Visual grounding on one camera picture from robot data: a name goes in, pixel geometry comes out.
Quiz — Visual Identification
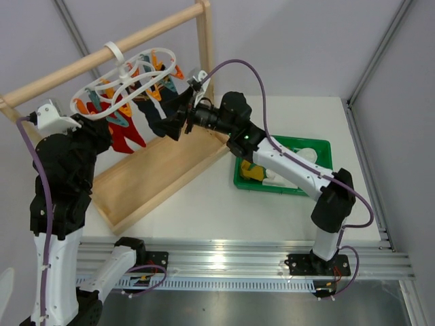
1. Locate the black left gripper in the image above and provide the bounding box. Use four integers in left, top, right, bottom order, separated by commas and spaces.
54, 111, 114, 188

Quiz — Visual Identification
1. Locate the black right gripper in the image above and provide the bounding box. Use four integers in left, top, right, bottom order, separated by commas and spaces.
151, 88, 234, 143

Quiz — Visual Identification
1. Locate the white plastic clip hanger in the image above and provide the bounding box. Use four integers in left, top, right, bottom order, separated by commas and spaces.
69, 41, 184, 120

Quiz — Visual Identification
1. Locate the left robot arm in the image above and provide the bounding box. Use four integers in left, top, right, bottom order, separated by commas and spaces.
16, 113, 147, 325

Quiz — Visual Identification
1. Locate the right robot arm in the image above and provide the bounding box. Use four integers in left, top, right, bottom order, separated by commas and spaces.
158, 87, 355, 274

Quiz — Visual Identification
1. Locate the red sock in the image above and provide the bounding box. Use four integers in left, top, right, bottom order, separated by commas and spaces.
105, 103, 133, 153
119, 112, 146, 153

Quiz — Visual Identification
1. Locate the wooden drying rack stand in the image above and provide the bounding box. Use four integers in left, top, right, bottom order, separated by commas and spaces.
1, 1, 228, 235

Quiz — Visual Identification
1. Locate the yellow sock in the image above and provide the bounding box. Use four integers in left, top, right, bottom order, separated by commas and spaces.
240, 160, 267, 182

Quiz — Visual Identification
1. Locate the green plastic tray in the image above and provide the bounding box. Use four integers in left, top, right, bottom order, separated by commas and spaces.
233, 136, 332, 200

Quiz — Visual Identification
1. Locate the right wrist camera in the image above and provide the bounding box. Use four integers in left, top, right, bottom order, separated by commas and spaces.
187, 68, 208, 98

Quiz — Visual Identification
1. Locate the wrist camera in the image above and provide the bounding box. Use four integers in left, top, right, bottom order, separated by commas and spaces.
29, 98, 82, 134
187, 68, 208, 98

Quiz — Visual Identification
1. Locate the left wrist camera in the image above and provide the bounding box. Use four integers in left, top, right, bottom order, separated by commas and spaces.
29, 98, 82, 134

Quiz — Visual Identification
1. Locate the aluminium mounting rail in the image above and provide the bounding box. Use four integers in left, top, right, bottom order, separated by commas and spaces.
73, 237, 417, 293

